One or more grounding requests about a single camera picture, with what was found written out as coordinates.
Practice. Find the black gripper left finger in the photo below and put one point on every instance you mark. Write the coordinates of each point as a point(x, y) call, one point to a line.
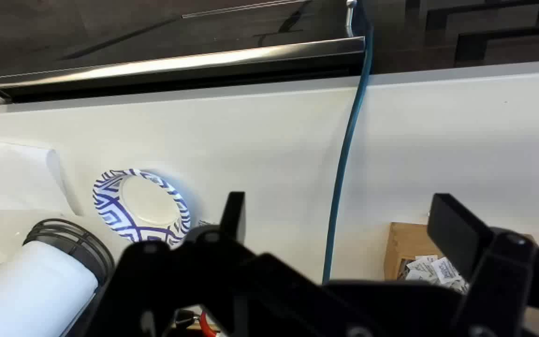
point(232, 220)

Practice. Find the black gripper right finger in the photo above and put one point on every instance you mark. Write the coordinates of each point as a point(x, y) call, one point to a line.
point(457, 233)

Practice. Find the blue patterned paper bowl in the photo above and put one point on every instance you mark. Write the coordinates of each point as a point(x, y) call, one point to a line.
point(141, 207)

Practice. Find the cardboard box of sugar packets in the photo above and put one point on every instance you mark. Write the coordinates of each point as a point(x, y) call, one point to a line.
point(410, 256)

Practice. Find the white paper towel roll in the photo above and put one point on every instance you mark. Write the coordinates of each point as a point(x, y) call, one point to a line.
point(42, 293)

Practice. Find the black wire towel holder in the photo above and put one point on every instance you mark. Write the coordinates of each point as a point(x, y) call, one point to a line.
point(75, 243)

